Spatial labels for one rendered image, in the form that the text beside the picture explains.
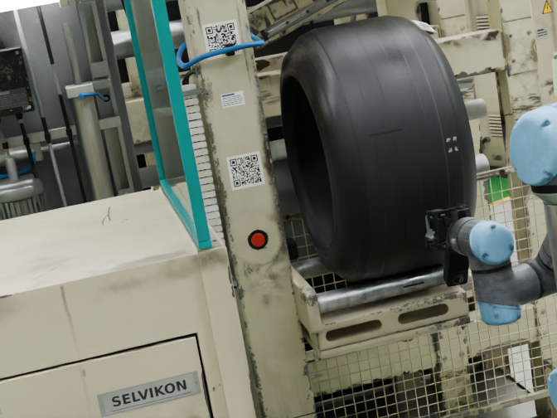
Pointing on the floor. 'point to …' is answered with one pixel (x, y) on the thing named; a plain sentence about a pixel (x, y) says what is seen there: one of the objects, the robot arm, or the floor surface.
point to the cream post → (250, 217)
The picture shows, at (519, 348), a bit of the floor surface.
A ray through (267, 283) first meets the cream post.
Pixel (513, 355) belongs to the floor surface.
